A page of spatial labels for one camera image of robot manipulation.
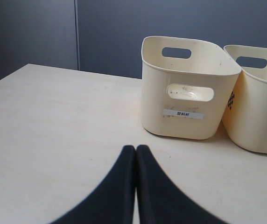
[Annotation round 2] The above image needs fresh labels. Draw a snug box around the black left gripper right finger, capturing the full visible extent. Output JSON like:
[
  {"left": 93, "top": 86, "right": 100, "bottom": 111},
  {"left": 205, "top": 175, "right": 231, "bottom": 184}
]
[{"left": 136, "top": 145, "right": 225, "bottom": 224}]

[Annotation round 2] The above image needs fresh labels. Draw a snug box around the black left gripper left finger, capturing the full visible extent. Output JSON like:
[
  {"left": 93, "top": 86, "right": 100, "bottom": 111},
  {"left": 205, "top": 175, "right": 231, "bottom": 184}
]
[{"left": 52, "top": 145, "right": 135, "bottom": 224}]

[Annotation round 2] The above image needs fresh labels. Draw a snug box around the white label on left bin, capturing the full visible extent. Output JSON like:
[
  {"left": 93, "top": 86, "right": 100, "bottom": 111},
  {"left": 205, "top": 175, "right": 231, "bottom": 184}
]
[{"left": 163, "top": 109, "right": 204, "bottom": 119}]

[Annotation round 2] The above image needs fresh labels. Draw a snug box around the cream plastic bin left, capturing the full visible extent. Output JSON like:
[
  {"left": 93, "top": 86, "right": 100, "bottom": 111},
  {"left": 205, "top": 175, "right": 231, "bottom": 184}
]
[{"left": 141, "top": 36, "right": 241, "bottom": 140}]

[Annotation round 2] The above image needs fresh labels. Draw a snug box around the cream plastic bin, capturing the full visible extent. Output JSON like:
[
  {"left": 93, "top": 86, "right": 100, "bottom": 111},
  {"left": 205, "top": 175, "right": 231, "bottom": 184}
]
[
  {"left": 222, "top": 45, "right": 267, "bottom": 154},
  {"left": 141, "top": 36, "right": 241, "bottom": 140}
]

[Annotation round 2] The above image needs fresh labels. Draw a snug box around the cream plastic bin middle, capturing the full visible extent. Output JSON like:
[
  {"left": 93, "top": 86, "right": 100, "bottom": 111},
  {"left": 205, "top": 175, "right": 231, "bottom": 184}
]
[{"left": 222, "top": 45, "right": 267, "bottom": 154}]

